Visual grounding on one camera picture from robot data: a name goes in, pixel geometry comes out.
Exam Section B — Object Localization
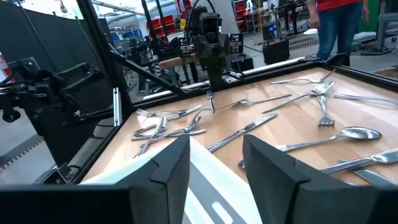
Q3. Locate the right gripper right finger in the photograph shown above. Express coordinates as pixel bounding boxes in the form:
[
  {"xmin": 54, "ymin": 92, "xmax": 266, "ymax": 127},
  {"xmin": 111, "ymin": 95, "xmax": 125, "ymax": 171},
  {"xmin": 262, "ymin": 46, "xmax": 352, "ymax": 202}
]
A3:
[{"xmin": 243, "ymin": 134, "xmax": 398, "ymax": 224}]

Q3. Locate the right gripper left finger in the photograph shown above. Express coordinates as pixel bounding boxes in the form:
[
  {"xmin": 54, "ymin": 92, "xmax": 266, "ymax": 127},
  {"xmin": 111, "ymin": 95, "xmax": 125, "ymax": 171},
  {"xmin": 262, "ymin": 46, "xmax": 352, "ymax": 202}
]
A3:
[{"xmin": 0, "ymin": 134, "xmax": 191, "ymax": 224}]

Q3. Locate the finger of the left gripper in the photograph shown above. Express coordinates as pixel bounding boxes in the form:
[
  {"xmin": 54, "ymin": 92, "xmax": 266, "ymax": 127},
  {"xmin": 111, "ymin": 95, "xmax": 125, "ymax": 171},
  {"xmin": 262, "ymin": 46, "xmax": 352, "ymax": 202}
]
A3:
[
  {"xmin": 229, "ymin": 33, "xmax": 244, "ymax": 54},
  {"xmin": 178, "ymin": 36, "xmax": 195, "ymax": 58}
]

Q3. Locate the wooden board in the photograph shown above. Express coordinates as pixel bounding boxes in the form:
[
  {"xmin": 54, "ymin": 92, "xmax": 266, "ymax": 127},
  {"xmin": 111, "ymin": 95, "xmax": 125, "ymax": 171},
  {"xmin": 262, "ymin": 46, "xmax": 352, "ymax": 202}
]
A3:
[{"xmin": 158, "ymin": 53, "xmax": 200, "ymax": 70}]

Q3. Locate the black equipment box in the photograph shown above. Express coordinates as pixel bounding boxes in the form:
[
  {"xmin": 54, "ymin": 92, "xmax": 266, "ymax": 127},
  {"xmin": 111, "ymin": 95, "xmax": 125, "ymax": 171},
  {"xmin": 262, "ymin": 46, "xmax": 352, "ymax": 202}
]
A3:
[{"xmin": 229, "ymin": 53, "xmax": 255, "ymax": 72}]

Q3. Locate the red storage bin rack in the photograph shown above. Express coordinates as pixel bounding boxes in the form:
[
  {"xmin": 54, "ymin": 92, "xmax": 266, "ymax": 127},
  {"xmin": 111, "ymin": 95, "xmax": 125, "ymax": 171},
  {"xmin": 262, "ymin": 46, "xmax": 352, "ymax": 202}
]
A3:
[{"xmin": 146, "ymin": 14, "xmax": 177, "ymax": 43}]

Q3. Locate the black floor case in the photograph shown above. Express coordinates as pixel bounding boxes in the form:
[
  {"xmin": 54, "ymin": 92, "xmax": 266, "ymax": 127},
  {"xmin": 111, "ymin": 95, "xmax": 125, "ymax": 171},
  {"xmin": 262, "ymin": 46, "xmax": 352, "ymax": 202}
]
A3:
[{"xmin": 262, "ymin": 37, "xmax": 290, "ymax": 65}]

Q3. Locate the white cutlery tray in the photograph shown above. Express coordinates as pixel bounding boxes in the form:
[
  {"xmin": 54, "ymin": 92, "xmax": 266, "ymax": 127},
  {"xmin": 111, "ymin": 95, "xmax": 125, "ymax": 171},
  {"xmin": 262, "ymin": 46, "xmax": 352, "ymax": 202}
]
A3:
[{"xmin": 79, "ymin": 136, "xmax": 264, "ymax": 224}]

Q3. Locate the person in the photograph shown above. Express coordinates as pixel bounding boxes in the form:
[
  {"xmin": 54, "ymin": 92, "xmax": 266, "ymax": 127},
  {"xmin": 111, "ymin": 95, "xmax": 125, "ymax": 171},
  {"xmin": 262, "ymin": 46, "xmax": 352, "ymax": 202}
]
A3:
[{"xmin": 306, "ymin": 0, "xmax": 371, "ymax": 62}]

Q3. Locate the dark room divider panel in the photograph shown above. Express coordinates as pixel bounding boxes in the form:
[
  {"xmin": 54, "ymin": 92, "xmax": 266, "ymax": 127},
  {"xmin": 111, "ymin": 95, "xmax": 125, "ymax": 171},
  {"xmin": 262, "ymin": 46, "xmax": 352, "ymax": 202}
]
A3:
[{"xmin": 0, "ymin": 0, "xmax": 103, "ymax": 75}]

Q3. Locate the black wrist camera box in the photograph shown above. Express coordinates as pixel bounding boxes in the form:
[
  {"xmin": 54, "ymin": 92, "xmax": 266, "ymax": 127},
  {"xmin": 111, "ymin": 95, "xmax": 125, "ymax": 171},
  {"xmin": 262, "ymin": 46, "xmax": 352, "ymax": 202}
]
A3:
[{"xmin": 198, "ymin": 12, "xmax": 222, "ymax": 35}]

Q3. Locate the silver metal bracket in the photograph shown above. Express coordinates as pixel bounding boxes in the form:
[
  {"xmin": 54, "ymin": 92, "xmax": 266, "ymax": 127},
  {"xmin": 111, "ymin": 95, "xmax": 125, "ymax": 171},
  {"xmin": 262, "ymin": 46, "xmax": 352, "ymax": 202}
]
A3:
[{"xmin": 112, "ymin": 86, "xmax": 121, "ymax": 128}]

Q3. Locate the black table-level camera mount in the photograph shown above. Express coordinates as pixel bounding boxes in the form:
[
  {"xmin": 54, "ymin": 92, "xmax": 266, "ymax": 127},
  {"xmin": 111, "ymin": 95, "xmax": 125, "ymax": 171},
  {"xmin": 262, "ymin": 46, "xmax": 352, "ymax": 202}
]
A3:
[{"xmin": 0, "ymin": 57, "xmax": 105, "ymax": 167}]

